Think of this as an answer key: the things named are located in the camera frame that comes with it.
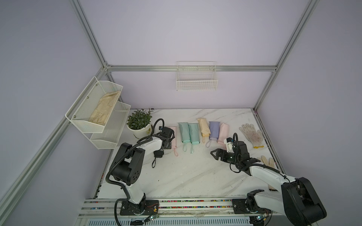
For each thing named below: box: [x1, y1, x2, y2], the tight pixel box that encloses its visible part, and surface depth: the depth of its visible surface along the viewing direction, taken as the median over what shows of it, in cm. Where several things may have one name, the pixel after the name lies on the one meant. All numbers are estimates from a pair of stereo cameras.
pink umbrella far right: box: [215, 121, 230, 151], surface depth 104 cm
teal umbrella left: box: [177, 122, 191, 152], surface depth 104 cm
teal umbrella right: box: [188, 122, 200, 154], surface depth 103 cm
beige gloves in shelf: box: [88, 90, 121, 126], surface depth 81 cm
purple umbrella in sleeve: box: [205, 121, 221, 148], surface depth 104 cm
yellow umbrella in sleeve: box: [197, 117, 212, 143], surface depth 106 cm
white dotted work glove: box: [238, 123, 264, 149], surface depth 106 cm
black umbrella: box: [151, 149, 165, 169], surface depth 94 cm
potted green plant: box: [126, 107, 154, 138], surface depth 92 cm
